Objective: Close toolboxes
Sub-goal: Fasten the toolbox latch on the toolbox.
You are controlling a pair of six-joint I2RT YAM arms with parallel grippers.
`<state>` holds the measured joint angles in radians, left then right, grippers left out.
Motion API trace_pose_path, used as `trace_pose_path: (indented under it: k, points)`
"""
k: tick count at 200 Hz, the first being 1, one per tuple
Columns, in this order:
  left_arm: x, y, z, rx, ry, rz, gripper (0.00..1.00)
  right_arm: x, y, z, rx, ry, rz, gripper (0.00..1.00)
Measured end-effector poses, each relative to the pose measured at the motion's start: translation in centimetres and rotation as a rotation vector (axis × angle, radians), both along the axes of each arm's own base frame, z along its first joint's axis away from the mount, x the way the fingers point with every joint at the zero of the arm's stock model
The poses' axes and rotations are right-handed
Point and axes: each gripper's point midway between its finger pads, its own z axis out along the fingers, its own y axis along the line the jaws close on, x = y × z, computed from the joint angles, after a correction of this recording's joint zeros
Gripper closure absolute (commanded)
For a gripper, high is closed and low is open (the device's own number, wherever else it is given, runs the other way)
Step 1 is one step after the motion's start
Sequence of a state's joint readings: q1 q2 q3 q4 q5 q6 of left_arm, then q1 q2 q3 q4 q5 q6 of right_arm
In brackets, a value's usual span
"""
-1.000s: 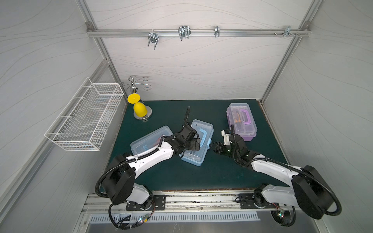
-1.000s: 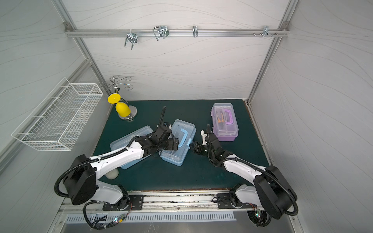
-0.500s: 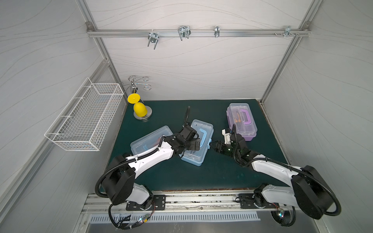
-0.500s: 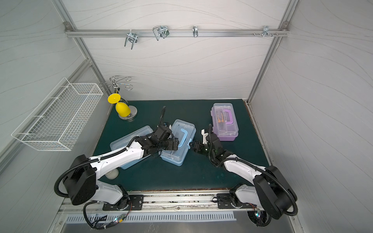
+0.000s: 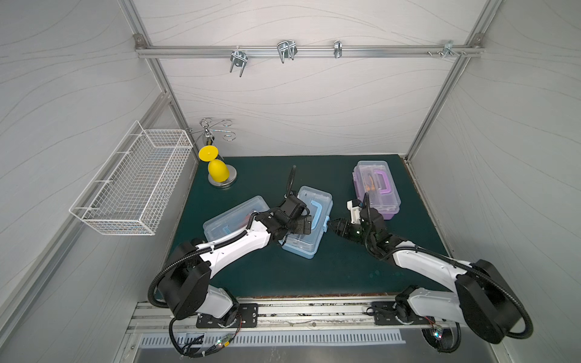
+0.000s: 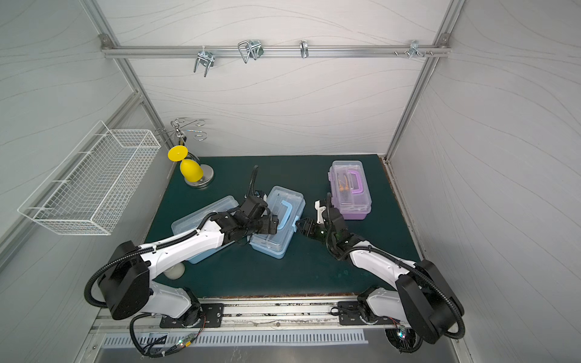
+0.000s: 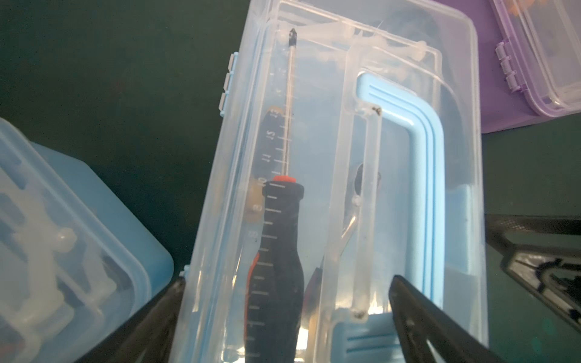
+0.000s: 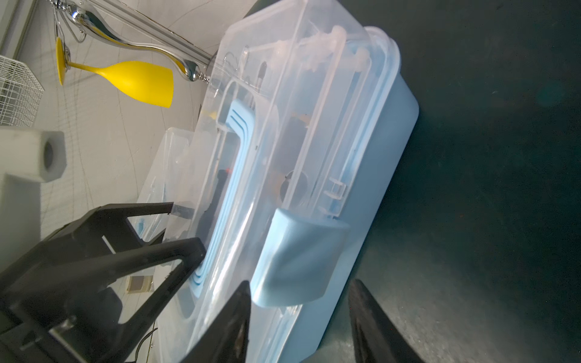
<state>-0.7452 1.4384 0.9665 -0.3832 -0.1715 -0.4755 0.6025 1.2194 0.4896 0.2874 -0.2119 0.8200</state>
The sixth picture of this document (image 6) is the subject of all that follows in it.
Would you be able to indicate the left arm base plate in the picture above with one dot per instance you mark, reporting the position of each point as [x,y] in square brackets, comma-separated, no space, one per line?
[208,315]

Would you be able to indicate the wire hook rack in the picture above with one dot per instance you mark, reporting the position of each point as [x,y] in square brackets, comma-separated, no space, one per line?
[182,129]

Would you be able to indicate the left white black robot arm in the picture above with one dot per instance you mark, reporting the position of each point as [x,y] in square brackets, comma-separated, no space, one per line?
[126,284]

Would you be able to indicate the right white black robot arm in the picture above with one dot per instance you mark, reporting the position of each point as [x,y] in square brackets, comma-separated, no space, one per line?
[421,305]

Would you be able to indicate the right metal bracket hook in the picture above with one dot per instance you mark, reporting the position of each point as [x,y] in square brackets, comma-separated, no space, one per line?
[414,50]

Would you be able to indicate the aluminium crossbar rail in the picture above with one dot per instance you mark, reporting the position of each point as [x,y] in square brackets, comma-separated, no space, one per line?
[270,51]

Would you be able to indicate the small metal clamp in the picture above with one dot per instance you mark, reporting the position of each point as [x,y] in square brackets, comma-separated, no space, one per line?
[304,49]

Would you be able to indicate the purple clear toolbox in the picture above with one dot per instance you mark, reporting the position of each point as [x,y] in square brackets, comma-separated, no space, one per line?
[358,205]

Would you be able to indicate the left metal hook clamp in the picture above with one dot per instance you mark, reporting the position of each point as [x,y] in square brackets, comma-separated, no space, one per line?
[204,61]

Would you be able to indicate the yellow cone on metal stand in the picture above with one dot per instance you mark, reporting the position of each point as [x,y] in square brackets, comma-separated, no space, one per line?
[195,174]

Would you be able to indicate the middle metal hook clamp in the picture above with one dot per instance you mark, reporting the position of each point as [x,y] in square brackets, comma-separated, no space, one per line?
[250,49]

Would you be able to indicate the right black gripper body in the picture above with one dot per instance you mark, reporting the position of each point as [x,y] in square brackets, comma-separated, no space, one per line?
[310,227]

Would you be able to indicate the white wire basket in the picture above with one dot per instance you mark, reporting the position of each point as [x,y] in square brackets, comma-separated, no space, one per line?
[87,193]

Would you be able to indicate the orange black pliers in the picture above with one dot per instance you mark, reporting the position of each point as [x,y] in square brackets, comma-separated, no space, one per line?
[345,183]

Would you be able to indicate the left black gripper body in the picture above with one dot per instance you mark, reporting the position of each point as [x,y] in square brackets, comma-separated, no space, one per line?
[264,222]

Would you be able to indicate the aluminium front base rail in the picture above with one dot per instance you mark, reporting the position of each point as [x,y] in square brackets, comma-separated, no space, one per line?
[271,313]

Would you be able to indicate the metal hook clamp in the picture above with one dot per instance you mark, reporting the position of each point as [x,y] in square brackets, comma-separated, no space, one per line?
[204,61]
[250,49]

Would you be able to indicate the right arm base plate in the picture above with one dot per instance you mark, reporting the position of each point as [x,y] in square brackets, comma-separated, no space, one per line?
[358,313]

